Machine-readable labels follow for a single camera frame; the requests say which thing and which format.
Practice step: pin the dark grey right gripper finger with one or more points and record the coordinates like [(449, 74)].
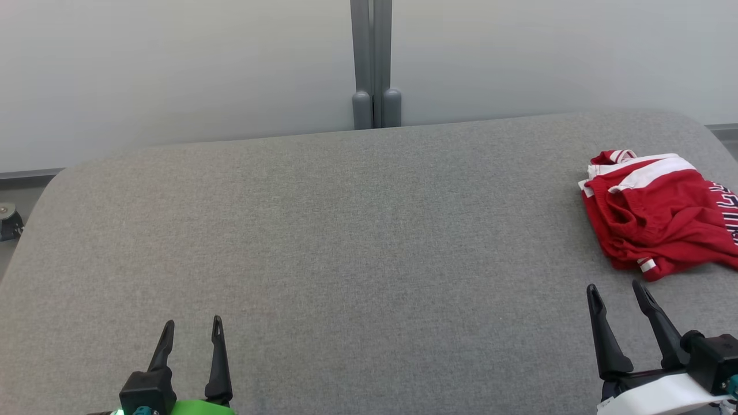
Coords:
[(608, 346), (663, 334)]

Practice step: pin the grey post pair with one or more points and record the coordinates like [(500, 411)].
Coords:
[(375, 57)]

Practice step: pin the red and white shirt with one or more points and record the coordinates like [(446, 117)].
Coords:
[(651, 219)]

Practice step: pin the red jersey with navy letters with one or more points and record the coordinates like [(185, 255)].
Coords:
[(727, 213)]

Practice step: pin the small black caster wheel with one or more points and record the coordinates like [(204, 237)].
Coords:
[(8, 222)]

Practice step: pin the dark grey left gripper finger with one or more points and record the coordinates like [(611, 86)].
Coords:
[(163, 351), (219, 369)]

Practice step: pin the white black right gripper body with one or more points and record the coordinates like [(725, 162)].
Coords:
[(657, 397)]

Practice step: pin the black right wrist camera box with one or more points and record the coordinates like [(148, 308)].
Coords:
[(712, 360)]

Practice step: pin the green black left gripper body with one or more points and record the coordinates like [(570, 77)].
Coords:
[(202, 408)]

